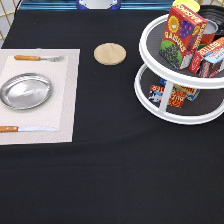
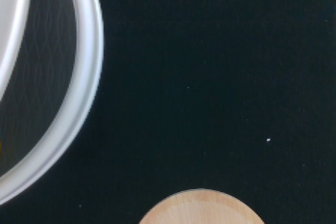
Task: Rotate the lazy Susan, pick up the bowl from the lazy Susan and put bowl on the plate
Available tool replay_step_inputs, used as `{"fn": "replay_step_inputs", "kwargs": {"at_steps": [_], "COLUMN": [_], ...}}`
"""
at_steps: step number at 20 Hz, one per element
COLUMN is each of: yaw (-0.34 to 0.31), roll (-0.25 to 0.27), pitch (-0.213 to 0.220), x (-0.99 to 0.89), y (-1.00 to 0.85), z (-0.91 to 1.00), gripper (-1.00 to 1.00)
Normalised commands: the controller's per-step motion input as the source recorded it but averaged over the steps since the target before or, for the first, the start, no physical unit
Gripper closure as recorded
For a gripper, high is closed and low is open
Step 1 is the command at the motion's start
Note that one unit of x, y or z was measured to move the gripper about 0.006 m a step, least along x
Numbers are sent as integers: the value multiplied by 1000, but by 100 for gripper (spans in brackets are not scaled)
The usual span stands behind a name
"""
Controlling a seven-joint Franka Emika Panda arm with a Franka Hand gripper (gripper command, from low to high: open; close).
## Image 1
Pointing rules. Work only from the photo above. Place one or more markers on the red butter box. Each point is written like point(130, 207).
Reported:
point(209, 60)

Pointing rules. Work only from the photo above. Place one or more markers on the red raisins box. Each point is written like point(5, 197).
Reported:
point(182, 35)

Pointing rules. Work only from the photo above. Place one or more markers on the red can grey lid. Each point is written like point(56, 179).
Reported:
point(208, 34)

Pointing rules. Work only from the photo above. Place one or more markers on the blue yellow small box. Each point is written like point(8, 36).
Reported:
point(180, 93)

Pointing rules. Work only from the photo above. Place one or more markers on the beige woven placemat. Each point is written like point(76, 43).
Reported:
point(57, 112)

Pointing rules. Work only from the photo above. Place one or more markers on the black ribbed bowl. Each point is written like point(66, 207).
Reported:
point(214, 13)

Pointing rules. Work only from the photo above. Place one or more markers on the silver metal plate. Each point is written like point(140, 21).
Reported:
point(26, 91)

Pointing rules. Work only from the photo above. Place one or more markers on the wooden handled knife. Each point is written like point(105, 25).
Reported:
point(4, 129)

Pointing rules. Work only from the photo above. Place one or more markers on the wooden handled fork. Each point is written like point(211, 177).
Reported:
point(38, 58)

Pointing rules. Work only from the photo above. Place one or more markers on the round wooden coaster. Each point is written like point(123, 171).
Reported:
point(109, 54)

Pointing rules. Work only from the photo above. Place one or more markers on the yellow green parmesan canister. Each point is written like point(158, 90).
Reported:
point(191, 4)

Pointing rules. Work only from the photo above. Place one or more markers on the white two-tier lazy Susan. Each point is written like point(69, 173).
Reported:
point(207, 107)

